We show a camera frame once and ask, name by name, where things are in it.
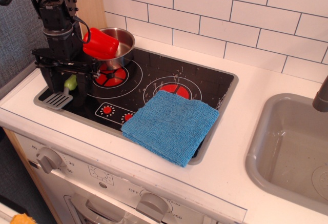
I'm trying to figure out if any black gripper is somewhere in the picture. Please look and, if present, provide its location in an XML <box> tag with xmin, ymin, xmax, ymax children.
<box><xmin>32</xmin><ymin>31</ymin><xmax>99</xmax><ymax>107</ymax></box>

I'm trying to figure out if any grey spatula green handle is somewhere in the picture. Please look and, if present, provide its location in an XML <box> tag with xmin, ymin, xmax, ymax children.
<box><xmin>43</xmin><ymin>74</ymin><xmax>77</xmax><ymax>110</ymax></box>

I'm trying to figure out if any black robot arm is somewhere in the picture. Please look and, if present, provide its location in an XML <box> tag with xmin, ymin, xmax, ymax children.
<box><xmin>31</xmin><ymin>0</ymin><xmax>98</xmax><ymax>110</ymax></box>

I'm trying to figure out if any red toy bell pepper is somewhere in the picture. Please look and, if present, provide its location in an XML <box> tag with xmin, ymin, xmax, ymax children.
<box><xmin>83</xmin><ymin>28</ymin><xmax>119</xmax><ymax>60</ymax></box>

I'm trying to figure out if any small steel saucepan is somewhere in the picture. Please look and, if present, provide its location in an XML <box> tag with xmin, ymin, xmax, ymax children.
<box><xmin>99</xmin><ymin>28</ymin><xmax>135</xmax><ymax>70</ymax></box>

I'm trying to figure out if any grey left oven knob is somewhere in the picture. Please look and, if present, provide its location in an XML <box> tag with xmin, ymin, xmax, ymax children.
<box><xmin>36</xmin><ymin>148</ymin><xmax>63</xmax><ymax>174</ymax></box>

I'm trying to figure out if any grey oven knob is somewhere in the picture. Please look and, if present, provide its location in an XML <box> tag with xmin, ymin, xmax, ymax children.
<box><xmin>136</xmin><ymin>193</ymin><xmax>169</xmax><ymax>223</ymax></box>
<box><xmin>36</xmin><ymin>148</ymin><xmax>63</xmax><ymax>174</ymax></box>

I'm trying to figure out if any folded blue cloth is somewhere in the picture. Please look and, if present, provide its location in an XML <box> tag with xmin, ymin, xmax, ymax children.
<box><xmin>121</xmin><ymin>91</ymin><xmax>219</xmax><ymax>167</ymax></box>

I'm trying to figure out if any orange and black object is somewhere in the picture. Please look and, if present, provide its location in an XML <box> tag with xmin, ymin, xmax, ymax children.
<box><xmin>10</xmin><ymin>213</ymin><xmax>36</xmax><ymax>224</ymax></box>

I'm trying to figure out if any grey right oven knob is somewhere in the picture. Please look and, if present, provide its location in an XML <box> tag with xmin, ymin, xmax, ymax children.
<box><xmin>136</xmin><ymin>193</ymin><xmax>169</xmax><ymax>223</ymax></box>

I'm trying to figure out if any grey plastic sink basin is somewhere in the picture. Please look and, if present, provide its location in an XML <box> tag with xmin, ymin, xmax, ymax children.
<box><xmin>245</xmin><ymin>93</ymin><xmax>327</xmax><ymax>215</ymax></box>

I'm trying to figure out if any grey faucet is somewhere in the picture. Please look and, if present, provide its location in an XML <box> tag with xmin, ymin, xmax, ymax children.
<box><xmin>312</xmin><ymin>76</ymin><xmax>328</xmax><ymax>112</ymax></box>

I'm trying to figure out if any wooden side post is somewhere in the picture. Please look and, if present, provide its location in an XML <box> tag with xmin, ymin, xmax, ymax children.
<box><xmin>76</xmin><ymin>0</ymin><xmax>107</xmax><ymax>29</ymax></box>

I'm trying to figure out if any grey oven door handle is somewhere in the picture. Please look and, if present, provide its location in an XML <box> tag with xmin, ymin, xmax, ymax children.
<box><xmin>71</xmin><ymin>193</ymin><xmax>125</xmax><ymax>223</ymax></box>

